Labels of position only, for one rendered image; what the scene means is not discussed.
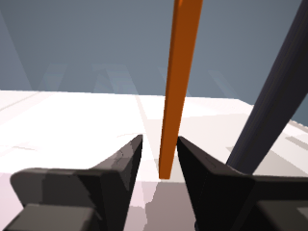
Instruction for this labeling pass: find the orange handle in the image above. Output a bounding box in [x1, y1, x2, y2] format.
[159, 0, 203, 180]

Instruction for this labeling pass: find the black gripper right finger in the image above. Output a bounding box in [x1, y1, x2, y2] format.
[176, 136, 308, 231]

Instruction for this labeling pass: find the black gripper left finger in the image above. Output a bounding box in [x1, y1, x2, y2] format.
[10, 134, 143, 231]

